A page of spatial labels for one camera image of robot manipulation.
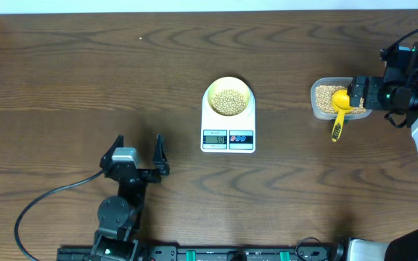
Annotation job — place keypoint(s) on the soybeans in bowl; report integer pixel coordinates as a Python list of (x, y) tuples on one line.
[(229, 102)]

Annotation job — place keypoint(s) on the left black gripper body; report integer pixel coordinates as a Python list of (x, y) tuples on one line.
[(149, 176)]

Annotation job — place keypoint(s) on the yellow plastic bowl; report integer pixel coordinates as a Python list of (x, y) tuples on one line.
[(228, 83)]

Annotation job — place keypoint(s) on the white digital kitchen scale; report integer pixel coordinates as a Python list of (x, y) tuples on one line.
[(222, 134)]

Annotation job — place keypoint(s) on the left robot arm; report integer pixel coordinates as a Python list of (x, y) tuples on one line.
[(120, 215)]

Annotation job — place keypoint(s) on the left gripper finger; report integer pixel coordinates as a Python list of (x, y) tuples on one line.
[(159, 158), (106, 161)]

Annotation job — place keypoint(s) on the clear container of soybeans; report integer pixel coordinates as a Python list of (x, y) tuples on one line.
[(321, 96)]

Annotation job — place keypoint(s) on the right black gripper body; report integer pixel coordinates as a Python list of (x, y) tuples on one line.
[(371, 98)]

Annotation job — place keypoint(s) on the yellow plastic scoop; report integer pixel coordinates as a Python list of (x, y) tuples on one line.
[(341, 104)]

